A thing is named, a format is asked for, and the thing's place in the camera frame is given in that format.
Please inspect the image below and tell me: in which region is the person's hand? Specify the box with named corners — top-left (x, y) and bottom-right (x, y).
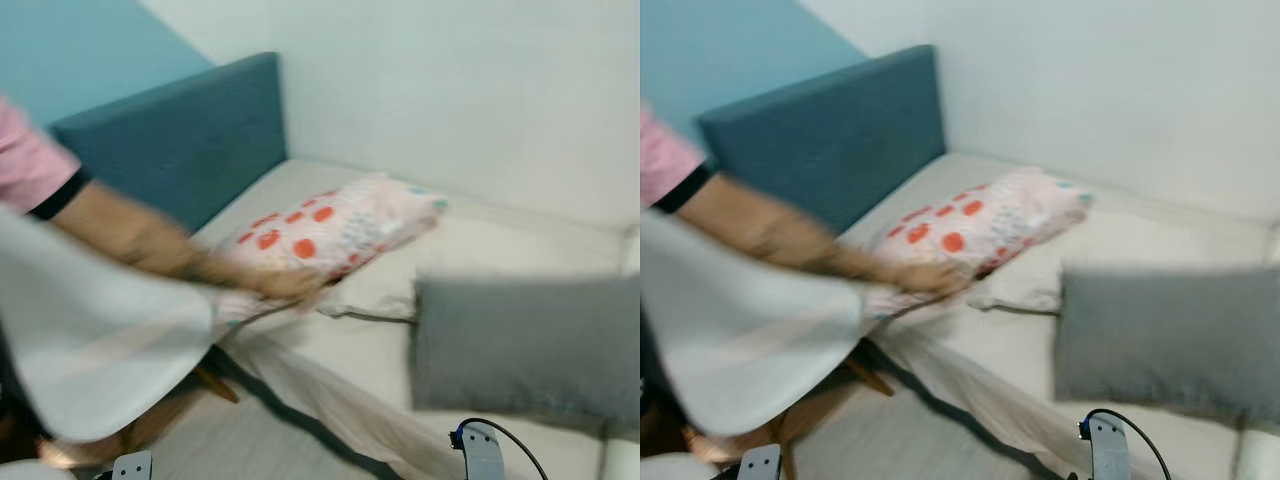
top-left (254, 262), bottom-right (327, 304)
top-left (899, 257), bottom-right (972, 299)

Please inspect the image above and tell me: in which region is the pink pillow with red dots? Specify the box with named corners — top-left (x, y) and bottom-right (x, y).
top-left (862, 166), bottom-right (1095, 322)
top-left (214, 172), bottom-right (450, 327)

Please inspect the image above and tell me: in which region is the beige pillow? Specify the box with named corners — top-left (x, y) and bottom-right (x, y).
top-left (964, 240), bottom-right (1067, 315)
top-left (317, 240), bottom-right (422, 323)

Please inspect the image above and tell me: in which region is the grey pillow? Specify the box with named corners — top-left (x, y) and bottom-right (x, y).
top-left (409, 274), bottom-right (641, 437)
top-left (1052, 264), bottom-right (1280, 427)

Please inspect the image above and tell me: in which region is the blue upholstered headboard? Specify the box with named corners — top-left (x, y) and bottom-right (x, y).
top-left (50, 52), bottom-right (289, 234)
top-left (697, 44), bottom-right (947, 237)

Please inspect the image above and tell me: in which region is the bed with beige sheet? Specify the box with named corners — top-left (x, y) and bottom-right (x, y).
top-left (838, 150), bottom-right (1280, 480)
top-left (193, 157), bottom-right (641, 480)

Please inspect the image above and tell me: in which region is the person's pink sleeved upper arm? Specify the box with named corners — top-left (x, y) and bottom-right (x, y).
top-left (0, 95), bottom-right (93, 222)
top-left (640, 100), bottom-right (717, 215)

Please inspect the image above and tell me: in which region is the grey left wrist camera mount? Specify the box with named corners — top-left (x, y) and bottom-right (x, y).
top-left (110, 450), bottom-right (154, 480)
top-left (738, 444), bottom-right (784, 480)

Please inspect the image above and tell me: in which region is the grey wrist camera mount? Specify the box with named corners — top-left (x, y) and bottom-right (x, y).
top-left (1078, 413), bottom-right (1134, 480)
top-left (738, 444), bottom-right (784, 480)
top-left (450, 422), bottom-right (509, 480)
top-left (110, 450), bottom-right (154, 480)

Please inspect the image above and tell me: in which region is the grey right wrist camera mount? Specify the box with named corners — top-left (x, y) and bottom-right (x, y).
top-left (450, 422), bottom-right (509, 480)
top-left (1078, 413), bottom-right (1134, 480)

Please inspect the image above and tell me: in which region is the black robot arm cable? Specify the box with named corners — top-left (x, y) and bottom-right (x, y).
top-left (455, 417), bottom-right (550, 480)
top-left (1085, 407), bottom-right (1174, 480)

